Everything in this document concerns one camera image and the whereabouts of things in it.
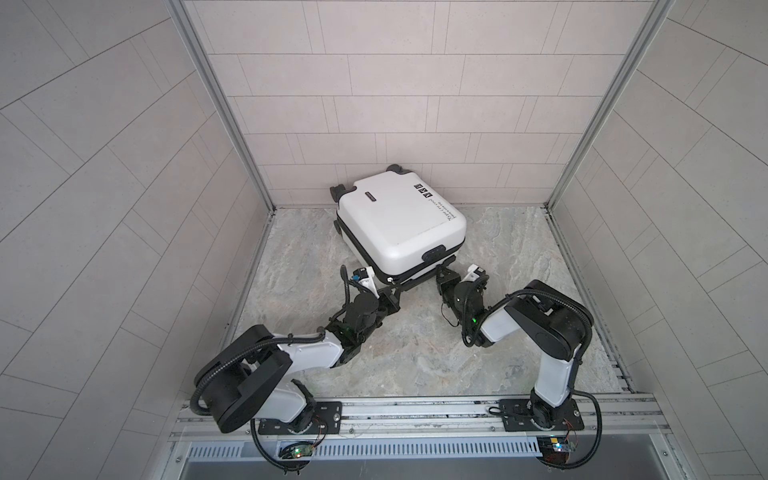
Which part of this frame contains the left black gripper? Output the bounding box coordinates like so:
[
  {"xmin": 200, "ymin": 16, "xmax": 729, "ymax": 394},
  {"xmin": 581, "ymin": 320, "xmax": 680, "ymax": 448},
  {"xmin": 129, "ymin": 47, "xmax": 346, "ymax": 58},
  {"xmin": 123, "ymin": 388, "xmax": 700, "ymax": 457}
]
[{"xmin": 353, "ymin": 283, "xmax": 404, "ymax": 345}]

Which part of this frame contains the black suitcase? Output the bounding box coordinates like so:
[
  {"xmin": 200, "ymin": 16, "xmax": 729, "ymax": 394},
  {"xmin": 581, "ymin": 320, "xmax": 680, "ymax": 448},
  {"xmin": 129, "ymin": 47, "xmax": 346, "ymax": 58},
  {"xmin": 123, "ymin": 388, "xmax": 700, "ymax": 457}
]
[{"xmin": 330, "ymin": 164, "xmax": 467, "ymax": 285}]

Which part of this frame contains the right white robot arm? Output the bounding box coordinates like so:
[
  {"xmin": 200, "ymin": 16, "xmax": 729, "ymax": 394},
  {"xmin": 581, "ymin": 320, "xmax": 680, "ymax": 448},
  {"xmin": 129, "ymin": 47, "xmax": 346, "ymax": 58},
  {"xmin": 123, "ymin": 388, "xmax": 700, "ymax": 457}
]
[{"xmin": 436, "ymin": 265, "xmax": 594, "ymax": 430}]

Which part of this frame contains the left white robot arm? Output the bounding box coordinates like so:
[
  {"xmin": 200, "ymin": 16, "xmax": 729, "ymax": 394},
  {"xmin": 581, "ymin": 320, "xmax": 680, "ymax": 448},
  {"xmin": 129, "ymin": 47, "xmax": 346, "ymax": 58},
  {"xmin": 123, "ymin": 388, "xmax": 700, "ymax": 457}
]
[{"xmin": 189, "ymin": 278, "xmax": 401, "ymax": 433}]

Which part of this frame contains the left green circuit board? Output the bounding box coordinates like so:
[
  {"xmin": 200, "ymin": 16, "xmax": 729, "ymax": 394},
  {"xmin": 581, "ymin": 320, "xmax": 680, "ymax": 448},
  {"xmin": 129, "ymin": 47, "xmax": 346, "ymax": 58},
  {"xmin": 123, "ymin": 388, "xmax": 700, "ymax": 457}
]
[{"xmin": 279, "ymin": 442, "xmax": 315, "ymax": 460}]

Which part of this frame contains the green circuit board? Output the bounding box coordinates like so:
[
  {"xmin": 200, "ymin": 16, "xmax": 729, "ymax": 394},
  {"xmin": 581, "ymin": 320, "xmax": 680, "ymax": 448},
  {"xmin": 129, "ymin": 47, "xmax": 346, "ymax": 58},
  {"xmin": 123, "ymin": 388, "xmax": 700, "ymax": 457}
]
[
  {"xmin": 536, "ymin": 437, "xmax": 578, "ymax": 465},
  {"xmin": 279, "ymin": 442, "xmax": 315, "ymax": 460}
]

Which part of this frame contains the right green circuit board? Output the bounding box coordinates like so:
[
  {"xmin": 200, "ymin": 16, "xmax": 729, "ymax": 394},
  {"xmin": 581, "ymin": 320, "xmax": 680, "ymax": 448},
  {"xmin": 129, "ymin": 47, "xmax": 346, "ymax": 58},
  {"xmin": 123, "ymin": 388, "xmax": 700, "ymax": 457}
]
[{"xmin": 536, "ymin": 437, "xmax": 578, "ymax": 465}]

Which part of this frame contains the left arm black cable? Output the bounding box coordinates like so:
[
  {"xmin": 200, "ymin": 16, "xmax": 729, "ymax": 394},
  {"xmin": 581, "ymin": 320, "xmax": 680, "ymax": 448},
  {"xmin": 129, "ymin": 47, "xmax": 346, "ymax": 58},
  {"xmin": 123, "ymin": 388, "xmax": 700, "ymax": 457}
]
[{"xmin": 188, "ymin": 265, "xmax": 361, "ymax": 475}]

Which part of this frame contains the aluminium mounting rail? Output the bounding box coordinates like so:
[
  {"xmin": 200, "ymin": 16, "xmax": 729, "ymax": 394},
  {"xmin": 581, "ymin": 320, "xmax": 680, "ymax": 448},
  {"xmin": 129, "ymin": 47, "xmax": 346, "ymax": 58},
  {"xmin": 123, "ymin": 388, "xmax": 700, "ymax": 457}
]
[{"xmin": 161, "ymin": 392, "xmax": 670, "ymax": 442}]

